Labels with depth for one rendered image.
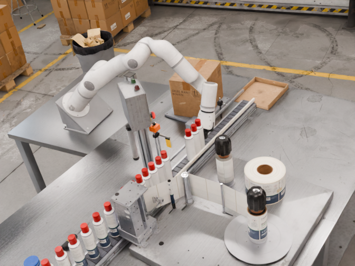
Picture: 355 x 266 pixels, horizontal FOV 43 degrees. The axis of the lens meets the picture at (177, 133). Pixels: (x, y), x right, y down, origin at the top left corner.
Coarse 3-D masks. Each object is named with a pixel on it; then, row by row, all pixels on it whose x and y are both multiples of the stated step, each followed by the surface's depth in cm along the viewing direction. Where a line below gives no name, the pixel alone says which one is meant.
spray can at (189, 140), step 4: (188, 128) 249; (188, 132) 246; (184, 136) 250; (188, 136) 248; (192, 136) 249; (188, 140) 249; (192, 140) 250; (188, 144) 250; (192, 144) 251; (188, 148) 252; (192, 148) 252; (188, 152) 254; (192, 152) 254; (188, 156) 256; (192, 156) 255; (188, 160) 258
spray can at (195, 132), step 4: (192, 124) 251; (192, 128) 250; (196, 128) 251; (192, 132) 252; (196, 132) 251; (196, 136) 252; (196, 140) 254; (196, 144) 255; (200, 144) 258; (196, 148) 257; (200, 148) 259; (196, 152) 258
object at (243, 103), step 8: (240, 104) 298; (232, 112) 292; (224, 120) 286; (216, 128) 280; (208, 136) 275; (184, 160) 259; (176, 168) 254; (112, 240) 217; (112, 248) 215; (88, 256) 211
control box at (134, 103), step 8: (136, 80) 219; (120, 88) 214; (128, 88) 213; (120, 96) 221; (128, 96) 207; (136, 96) 207; (144, 96) 209; (128, 104) 208; (136, 104) 210; (144, 104) 211; (128, 112) 211; (136, 112) 212; (144, 112) 213; (128, 120) 219; (136, 120) 214; (144, 120) 216; (136, 128) 217; (144, 128) 218
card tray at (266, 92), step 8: (256, 80) 328; (264, 80) 324; (272, 80) 320; (248, 88) 322; (256, 88) 321; (264, 88) 320; (272, 88) 318; (280, 88) 317; (240, 96) 315; (248, 96) 314; (256, 96) 313; (264, 96) 311; (272, 96) 310; (280, 96) 308; (256, 104) 304; (264, 104) 303; (272, 104) 300
